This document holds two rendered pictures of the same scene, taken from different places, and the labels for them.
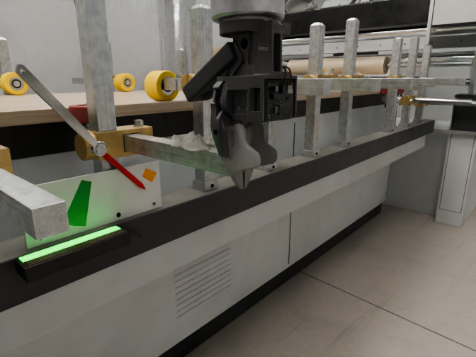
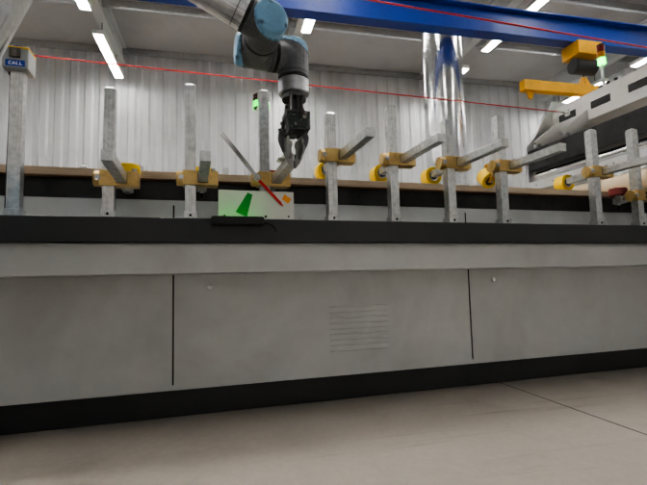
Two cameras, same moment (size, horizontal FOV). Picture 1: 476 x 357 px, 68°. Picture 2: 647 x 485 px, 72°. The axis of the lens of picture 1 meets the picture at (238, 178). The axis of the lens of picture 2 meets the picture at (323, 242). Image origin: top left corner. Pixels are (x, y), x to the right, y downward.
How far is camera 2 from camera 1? 1.04 m
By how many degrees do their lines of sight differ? 38
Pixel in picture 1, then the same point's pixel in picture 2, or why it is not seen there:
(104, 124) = (263, 167)
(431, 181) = not seen: outside the picture
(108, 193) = (261, 202)
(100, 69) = (263, 142)
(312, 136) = (448, 205)
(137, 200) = (277, 211)
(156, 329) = (311, 351)
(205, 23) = (329, 121)
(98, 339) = (265, 334)
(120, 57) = not seen: hidden behind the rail
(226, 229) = (351, 258)
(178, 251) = (308, 258)
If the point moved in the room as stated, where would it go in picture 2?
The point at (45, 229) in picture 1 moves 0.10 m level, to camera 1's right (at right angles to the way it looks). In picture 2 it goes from (203, 158) to (229, 151)
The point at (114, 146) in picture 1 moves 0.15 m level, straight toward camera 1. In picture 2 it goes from (266, 179) to (250, 168)
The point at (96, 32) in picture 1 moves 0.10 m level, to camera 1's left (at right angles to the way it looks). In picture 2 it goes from (263, 126) to (242, 132)
